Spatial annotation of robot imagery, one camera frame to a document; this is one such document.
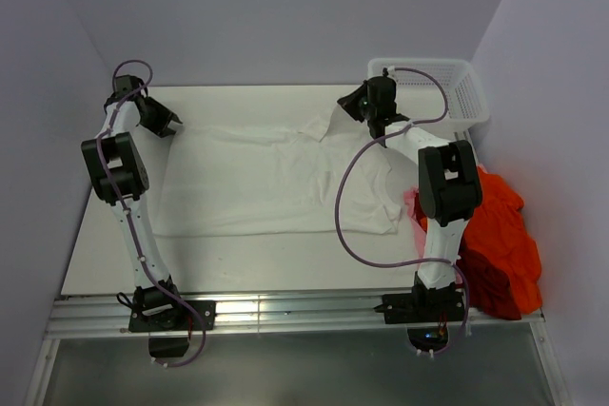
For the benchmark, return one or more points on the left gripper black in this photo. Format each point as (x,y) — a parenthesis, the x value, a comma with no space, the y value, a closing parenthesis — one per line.
(166,116)

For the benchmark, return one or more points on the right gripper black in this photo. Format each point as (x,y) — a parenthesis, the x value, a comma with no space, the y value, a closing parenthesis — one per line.
(349,103)

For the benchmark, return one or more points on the white t shirt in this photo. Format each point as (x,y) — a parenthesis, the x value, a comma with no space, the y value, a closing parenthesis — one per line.
(258,180)

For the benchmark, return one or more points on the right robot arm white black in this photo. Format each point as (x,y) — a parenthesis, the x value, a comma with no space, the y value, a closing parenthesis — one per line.
(448,179)

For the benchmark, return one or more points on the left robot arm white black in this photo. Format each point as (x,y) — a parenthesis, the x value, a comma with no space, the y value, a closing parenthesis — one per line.
(119,178)

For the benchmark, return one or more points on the white plastic basket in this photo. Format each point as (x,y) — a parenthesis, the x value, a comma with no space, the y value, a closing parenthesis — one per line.
(428,87)

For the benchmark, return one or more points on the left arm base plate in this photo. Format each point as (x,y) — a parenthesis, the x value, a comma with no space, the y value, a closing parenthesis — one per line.
(190,313)

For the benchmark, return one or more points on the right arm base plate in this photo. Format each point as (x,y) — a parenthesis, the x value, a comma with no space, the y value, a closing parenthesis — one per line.
(422,306)

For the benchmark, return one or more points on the aluminium rail frame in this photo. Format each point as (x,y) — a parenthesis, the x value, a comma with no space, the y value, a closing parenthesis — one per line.
(296,324)

